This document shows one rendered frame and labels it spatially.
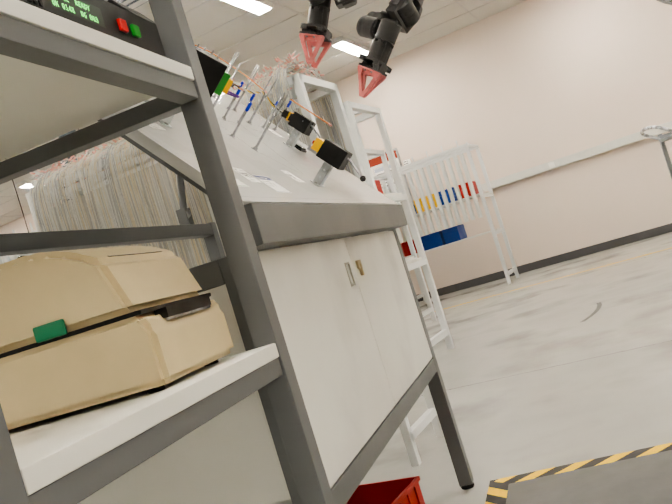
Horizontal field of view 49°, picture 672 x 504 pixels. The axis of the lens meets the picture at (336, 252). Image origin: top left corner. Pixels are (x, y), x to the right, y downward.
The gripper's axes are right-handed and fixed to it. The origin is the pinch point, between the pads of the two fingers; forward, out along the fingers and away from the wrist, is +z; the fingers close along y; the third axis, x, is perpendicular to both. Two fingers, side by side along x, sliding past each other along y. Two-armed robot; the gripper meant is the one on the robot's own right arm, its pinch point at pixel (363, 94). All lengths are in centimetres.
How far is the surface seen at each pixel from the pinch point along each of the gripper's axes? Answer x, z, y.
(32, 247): -29, 57, 66
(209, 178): 23, 24, 97
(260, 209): 26, 27, 85
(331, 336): 36, 47, 57
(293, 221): 26, 28, 72
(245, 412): 37, 56, 86
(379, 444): 50, 65, 47
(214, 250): -36, 61, -20
